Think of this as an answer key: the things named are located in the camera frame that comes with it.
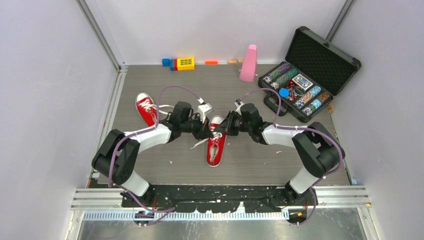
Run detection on orange flat block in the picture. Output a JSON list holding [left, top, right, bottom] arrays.
[[204, 59, 218, 65]]

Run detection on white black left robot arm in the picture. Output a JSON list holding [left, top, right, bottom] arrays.
[[91, 101, 213, 207]]

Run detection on black poker chip case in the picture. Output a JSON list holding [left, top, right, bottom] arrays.
[[258, 26, 362, 123]]

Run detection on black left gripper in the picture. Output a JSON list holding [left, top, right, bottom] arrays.
[[180, 113, 214, 141]]

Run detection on playing card deck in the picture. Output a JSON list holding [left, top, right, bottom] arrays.
[[291, 73, 314, 91]]

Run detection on red toy block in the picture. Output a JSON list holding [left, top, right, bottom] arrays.
[[169, 58, 178, 71]]

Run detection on blue toy cube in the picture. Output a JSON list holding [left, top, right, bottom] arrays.
[[161, 58, 171, 67]]

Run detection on white shoelace of sneaker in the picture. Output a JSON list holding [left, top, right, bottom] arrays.
[[136, 97, 174, 115], [190, 127, 225, 149]]

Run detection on red canvas sneaker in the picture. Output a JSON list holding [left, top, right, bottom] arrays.
[[206, 115, 227, 167], [135, 92, 157, 127]]

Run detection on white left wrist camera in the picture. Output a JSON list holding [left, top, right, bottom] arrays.
[[196, 97, 213, 123]]

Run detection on pink metronome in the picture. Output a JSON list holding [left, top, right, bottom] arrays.
[[239, 44, 257, 83]]

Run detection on aluminium frame rail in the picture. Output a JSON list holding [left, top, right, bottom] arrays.
[[70, 186, 372, 221]]

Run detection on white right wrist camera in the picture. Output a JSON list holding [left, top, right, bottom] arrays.
[[234, 98, 245, 115]]

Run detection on blue round dealer chip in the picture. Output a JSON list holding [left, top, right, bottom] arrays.
[[278, 88, 291, 98]]

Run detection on yellow toy block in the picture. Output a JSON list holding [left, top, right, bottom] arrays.
[[176, 57, 195, 71]]

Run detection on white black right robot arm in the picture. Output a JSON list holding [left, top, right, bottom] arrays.
[[213, 103, 346, 205]]

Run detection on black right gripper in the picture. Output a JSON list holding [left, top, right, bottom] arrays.
[[214, 110, 252, 137]]

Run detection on wooden block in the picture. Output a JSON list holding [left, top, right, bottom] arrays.
[[227, 59, 238, 65]]

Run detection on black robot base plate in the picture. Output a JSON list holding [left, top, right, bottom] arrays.
[[121, 184, 314, 214]]

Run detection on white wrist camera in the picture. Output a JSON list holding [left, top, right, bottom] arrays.
[[234, 98, 245, 115], [196, 97, 213, 123]]

